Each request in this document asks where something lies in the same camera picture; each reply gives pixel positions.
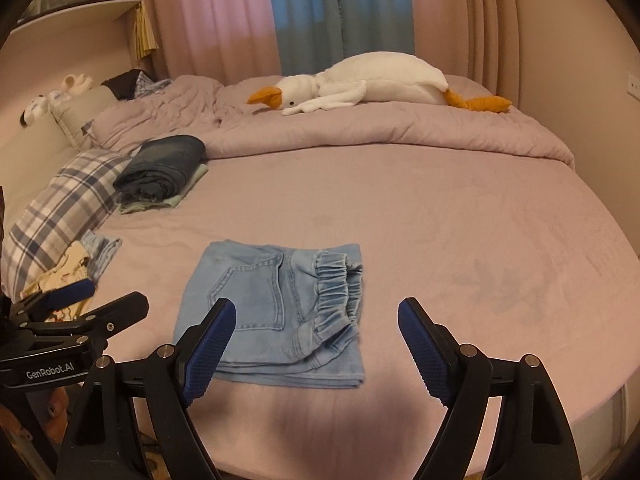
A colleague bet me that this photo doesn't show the light blue denim pants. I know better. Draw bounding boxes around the light blue denim pants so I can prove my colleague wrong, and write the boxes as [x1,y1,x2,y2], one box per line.
[174,240,366,389]

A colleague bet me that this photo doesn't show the person's left hand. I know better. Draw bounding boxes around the person's left hand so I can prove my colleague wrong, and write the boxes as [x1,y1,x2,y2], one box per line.
[1,387,70,445]

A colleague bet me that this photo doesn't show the small cream patterned garment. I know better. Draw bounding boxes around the small cream patterned garment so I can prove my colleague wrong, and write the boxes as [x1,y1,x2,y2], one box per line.
[20,240,93,322]

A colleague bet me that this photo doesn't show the plaid pillow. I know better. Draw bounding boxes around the plaid pillow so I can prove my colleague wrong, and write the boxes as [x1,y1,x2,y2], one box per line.
[1,148,130,300]

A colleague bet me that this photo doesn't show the pink bed sheet mattress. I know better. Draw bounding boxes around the pink bed sheet mattress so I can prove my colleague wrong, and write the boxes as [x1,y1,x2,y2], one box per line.
[94,141,639,479]

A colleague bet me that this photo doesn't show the beige headboard cushion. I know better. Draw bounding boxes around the beige headboard cushion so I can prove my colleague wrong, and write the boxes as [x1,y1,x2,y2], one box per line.
[1,86,117,229]

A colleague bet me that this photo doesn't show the folded dark denim jeans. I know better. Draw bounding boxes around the folded dark denim jeans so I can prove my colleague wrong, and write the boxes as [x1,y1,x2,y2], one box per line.
[114,134,205,205]

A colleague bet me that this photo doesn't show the folded light green garment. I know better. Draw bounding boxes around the folded light green garment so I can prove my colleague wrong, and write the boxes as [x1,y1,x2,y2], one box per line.
[117,161,211,215]

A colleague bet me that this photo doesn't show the small white plush toy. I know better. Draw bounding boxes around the small white plush toy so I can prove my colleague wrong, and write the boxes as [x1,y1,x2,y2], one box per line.
[20,74,94,127]

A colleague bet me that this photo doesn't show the mauve quilted duvet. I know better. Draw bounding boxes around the mauve quilted duvet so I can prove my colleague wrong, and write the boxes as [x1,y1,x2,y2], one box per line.
[89,75,575,167]

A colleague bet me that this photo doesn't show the white goose plush toy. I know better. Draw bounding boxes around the white goose plush toy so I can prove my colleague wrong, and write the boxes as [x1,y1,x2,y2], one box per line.
[246,51,512,115]

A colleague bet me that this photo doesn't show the white shelf unit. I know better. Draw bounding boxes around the white shelf unit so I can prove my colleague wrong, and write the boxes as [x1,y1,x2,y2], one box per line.
[2,0,142,54]

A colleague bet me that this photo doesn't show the pink and blue curtains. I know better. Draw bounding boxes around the pink and blue curtains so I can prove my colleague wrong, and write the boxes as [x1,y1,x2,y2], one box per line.
[143,0,521,96]

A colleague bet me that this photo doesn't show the white wall power strip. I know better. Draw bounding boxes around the white wall power strip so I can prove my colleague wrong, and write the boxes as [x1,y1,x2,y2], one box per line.
[627,74,640,101]

